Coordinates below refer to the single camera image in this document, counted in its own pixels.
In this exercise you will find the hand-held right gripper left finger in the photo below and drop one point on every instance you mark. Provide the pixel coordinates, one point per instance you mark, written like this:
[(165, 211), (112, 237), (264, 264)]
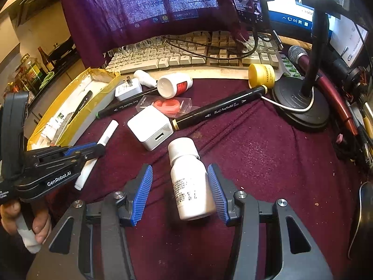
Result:
[(142, 195)]

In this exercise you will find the clear package red item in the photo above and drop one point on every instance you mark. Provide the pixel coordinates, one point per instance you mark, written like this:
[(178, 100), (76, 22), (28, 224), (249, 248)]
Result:
[(167, 106)]

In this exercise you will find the computer monitor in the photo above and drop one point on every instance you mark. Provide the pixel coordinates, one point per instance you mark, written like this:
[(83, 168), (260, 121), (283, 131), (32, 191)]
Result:
[(291, 8)]

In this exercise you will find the black wok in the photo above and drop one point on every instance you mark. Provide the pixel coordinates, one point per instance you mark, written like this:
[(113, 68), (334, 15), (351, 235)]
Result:
[(62, 48)]

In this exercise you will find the beige computer keyboard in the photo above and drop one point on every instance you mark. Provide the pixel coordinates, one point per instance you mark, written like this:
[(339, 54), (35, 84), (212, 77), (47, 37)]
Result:
[(174, 55)]

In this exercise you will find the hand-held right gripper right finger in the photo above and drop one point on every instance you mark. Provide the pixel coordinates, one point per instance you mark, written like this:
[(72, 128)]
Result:
[(218, 195)]

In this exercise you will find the plain black pen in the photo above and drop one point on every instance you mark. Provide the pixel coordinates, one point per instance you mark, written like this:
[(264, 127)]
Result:
[(83, 103)]

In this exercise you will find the maroon tablecloth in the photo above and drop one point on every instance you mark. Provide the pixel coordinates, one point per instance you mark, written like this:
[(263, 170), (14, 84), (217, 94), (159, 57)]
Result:
[(262, 166)]

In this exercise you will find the dark sauce bottle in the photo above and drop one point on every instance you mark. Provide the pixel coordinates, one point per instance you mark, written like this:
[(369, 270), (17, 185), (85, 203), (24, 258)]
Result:
[(45, 59)]

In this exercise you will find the black marker yellow band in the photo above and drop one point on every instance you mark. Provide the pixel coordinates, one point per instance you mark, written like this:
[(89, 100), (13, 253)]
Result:
[(218, 105)]

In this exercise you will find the white bottle red lined label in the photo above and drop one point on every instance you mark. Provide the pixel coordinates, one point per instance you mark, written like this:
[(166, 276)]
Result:
[(48, 132)]

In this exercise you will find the cluster of pens and tools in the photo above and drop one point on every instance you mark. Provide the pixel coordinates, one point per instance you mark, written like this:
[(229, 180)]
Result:
[(361, 116)]

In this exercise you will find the person's left hand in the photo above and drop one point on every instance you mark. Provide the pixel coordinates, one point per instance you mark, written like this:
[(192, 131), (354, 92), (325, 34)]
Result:
[(8, 215)]

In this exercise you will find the yellow round jar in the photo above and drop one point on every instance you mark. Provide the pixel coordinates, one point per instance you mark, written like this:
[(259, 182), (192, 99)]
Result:
[(262, 74)]

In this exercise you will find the green pill blister pack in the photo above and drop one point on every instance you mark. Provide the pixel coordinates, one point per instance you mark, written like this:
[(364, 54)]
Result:
[(291, 68)]

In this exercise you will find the beige kitchen base cabinet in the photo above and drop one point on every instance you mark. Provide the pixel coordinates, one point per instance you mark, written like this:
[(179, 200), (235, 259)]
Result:
[(62, 75)]

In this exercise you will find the black microphone desk stand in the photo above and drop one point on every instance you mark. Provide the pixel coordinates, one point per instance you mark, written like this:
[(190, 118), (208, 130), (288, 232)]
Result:
[(300, 105)]

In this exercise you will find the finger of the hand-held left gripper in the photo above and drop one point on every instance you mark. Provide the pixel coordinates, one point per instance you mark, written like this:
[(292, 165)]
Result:
[(93, 153), (78, 149)]

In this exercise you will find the maroon handheld microphone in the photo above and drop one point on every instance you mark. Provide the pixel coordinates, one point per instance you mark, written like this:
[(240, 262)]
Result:
[(303, 61)]

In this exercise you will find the purple fringed cloth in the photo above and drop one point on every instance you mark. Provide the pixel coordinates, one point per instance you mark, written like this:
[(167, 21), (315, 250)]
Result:
[(131, 5)]

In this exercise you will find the green kitchen cloth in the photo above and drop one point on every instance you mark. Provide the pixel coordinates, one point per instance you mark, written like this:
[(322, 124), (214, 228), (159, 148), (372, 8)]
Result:
[(46, 80)]

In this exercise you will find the white cube charger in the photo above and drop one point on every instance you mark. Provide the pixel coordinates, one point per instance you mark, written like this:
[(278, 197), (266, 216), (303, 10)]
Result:
[(148, 128)]

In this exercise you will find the white plug adapter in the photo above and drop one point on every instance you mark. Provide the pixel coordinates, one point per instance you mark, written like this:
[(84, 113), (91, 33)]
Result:
[(126, 89)]

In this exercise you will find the black marker green tip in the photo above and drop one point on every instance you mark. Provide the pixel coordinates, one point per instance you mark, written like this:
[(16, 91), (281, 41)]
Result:
[(125, 103)]

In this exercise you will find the small white dropper bottle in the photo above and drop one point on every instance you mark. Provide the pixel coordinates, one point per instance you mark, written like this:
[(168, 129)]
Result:
[(142, 77)]

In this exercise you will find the white bottle green label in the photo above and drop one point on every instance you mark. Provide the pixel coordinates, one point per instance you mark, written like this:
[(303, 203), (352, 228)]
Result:
[(59, 116)]

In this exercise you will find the white bottle solid red label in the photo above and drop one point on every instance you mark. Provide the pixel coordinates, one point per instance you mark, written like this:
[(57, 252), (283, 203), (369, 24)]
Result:
[(172, 86)]

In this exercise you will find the cluster of condiment jars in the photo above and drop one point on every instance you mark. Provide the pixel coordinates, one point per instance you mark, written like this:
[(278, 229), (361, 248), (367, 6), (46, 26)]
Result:
[(29, 73)]

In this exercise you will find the black computer mouse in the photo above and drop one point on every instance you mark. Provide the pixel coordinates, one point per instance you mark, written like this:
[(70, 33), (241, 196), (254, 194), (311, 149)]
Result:
[(364, 218)]

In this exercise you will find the smartphone with lit screen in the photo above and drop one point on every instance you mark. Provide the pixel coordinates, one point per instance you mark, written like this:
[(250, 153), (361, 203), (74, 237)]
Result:
[(247, 0)]

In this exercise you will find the white bottle black text label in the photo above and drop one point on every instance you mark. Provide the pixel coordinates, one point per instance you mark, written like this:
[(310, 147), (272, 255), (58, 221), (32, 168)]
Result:
[(189, 180)]

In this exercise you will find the black range hood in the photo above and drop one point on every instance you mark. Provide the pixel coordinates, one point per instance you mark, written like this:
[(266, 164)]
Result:
[(35, 3)]

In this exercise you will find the yellow taped foam tray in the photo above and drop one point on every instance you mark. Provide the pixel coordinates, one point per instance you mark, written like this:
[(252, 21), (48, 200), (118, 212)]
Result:
[(96, 102)]

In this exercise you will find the white tube pen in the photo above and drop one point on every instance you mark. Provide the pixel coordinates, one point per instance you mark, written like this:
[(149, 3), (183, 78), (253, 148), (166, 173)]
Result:
[(109, 132)]

